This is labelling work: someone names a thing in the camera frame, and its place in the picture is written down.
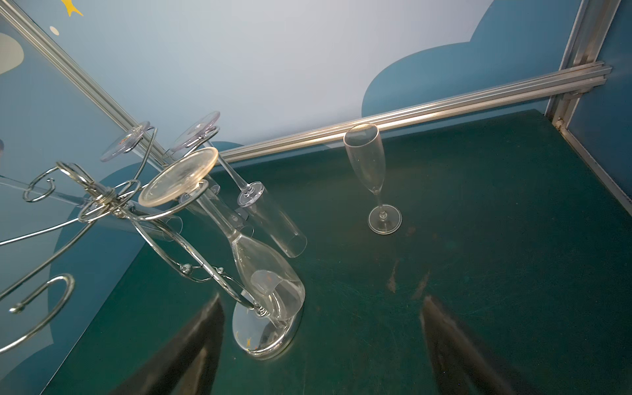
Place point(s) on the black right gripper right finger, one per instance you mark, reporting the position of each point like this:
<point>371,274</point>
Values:
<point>460,361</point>

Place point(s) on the aluminium back frame rail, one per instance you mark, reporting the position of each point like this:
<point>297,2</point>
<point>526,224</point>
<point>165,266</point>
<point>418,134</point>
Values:
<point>574,79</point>

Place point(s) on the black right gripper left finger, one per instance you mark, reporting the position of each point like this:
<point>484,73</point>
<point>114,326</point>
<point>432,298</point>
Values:
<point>188,363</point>

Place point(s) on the aluminium right frame post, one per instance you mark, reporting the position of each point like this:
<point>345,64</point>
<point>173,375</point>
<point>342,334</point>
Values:
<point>597,124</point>

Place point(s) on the aluminium frame post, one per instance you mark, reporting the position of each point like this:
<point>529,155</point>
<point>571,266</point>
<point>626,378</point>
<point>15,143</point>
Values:
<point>50,108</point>
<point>597,124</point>

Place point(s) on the chrome wine glass rack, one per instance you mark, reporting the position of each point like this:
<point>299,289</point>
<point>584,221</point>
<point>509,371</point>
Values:
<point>261,337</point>

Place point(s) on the aluminium left frame post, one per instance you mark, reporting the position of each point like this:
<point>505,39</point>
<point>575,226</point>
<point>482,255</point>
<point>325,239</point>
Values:
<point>50,108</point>

